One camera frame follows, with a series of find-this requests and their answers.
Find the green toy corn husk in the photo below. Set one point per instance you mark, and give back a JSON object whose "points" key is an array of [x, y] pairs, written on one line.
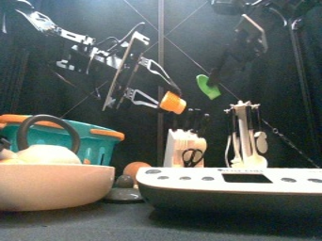
{"points": [[209, 88]]}

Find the white toy ladle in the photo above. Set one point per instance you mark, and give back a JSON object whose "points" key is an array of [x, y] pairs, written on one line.
{"points": [[254, 158]]}

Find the pink bowl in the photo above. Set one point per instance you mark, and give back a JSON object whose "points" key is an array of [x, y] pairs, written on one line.
{"points": [[54, 185]]}

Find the black slanted frame pole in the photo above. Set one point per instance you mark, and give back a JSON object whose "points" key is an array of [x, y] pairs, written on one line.
{"points": [[302, 81]]}

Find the white round toy spatula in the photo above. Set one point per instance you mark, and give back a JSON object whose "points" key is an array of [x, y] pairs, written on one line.
{"points": [[261, 142]]}

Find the white toy knife block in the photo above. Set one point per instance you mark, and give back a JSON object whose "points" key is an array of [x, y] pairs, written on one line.
{"points": [[178, 146]]}

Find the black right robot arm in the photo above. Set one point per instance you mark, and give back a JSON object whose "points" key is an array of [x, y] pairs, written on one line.
{"points": [[277, 8]]}

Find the grey pot lid with knob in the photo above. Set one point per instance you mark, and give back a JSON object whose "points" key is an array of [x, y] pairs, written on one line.
{"points": [[123, 191]]}

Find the black toy scissors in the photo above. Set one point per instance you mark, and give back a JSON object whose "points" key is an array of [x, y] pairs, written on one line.
{"points": [[192, 157]]}

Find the vertical metal frame pole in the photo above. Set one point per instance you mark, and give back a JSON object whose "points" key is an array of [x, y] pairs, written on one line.
{"points": [[160, 131]]}

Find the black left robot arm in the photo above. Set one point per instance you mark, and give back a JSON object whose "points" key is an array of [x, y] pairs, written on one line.
{"points": [[39, 22]]}

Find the white toy kitchen scale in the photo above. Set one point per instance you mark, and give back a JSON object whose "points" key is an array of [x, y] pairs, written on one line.
{"points": [[234, 188]]}

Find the white slim toy utensil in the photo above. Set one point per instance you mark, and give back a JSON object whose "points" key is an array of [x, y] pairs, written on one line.
{"points": [[229, 150]]}

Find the orange ball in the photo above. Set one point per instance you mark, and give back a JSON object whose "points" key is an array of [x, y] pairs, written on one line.
{"points": [[132, 169]]}

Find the white utensil rack stand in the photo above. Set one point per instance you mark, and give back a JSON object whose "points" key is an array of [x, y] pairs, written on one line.
{"points": [[242, 125]]}

